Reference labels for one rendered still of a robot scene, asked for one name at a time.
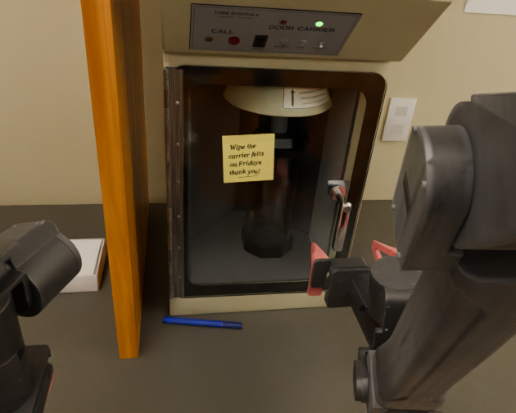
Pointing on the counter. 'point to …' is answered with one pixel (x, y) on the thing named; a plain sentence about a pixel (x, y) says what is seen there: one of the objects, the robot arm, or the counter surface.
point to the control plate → (337, 33)
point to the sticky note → (248, 157)
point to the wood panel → (120, 152)
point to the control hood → (374, 31)
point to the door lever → (340, 217)
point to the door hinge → (170, 177)
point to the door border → (174, 94)
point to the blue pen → (202, 322)
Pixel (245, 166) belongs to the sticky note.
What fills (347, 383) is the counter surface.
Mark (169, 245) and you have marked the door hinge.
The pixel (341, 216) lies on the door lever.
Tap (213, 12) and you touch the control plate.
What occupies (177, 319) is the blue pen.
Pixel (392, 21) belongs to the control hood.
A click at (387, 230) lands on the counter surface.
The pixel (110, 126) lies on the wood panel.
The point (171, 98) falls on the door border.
